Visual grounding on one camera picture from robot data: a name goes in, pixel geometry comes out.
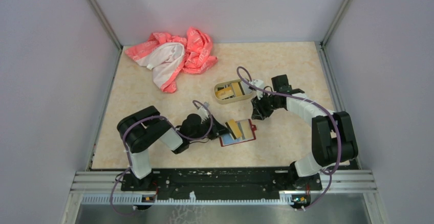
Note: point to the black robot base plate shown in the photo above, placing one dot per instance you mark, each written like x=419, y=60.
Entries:
x=245, y=183

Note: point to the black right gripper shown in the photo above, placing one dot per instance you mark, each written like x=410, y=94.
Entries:
x=259, y=111

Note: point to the white slotted cable duct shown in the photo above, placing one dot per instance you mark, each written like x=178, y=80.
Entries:
x=138, y=199

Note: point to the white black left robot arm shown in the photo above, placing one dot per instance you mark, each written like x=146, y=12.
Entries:
x=145, y=127

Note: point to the beige oval card tray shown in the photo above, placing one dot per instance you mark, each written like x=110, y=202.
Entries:
x=232, y=91

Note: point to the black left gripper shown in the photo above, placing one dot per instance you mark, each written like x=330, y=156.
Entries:
x=217, y=129

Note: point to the red card holder wallet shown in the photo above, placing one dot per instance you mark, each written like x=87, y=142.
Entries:
x=227, y=140

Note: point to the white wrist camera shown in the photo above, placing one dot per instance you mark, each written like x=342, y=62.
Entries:
x=203, y=111
x=259, y=87

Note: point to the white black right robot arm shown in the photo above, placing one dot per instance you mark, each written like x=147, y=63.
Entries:
x=332, y=135

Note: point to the pink white crumpled cloth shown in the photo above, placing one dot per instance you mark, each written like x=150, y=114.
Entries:
x=168, y=55

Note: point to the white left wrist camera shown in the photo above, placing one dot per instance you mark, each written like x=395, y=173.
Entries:
x=203, y=111

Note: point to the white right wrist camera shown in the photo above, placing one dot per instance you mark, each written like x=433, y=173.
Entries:
x=259, y=87

